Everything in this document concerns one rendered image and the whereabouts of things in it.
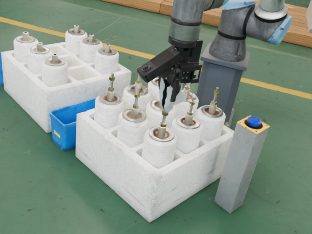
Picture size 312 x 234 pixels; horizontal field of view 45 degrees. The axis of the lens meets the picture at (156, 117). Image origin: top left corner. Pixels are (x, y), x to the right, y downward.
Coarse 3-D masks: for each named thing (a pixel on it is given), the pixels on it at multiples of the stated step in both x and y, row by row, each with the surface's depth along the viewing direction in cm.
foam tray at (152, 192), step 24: (96, 144) 123; (120, 144) 115; (216, 144) 122; (96, 168) 127; (120, 168) 116; (144, 168) 108; (168, 168) 109; (192, 168) 117; (216, 168) 130; (120, 192) 120; (144, 192) 111; (168, 192) 113; (192, 192) 125; (144, 216) 115
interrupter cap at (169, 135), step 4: (152, 128) 111; (156, 128) 112; (168, 128) 112; (152, 132) 110; (156, 132) 110; (168, 132) 111; (172, 132) 111; (152, 136) 108; (156, 136) 108; (160, 136) 109; (164, 136) 109; (168, 136) 109; (172, 136) 109; (156, 140) 107; (160, 140) 107; (164, 140) 107; (168, 140) 107
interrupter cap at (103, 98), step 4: (100, 96) 123; (104, 96) 124; (116, 96) 125; (120, 96) 125; (100, 100) 121; (104, 100) 121; (108, 100) 122; (116, 100) 123; (120, 100) 123; (108, 104) 120; (112, 104) 120; (116, 104) 121
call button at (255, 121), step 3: (249, 117) 109; (252, 117) 109; (255, 117) 109; (249, 120) 108; (252, 120) 108; (255, 120) 108; (258, 120) 108; (249, 123) 108; (252, 123) 107; (255, 123) 107; (258, 123) 107; (255, 126) 108
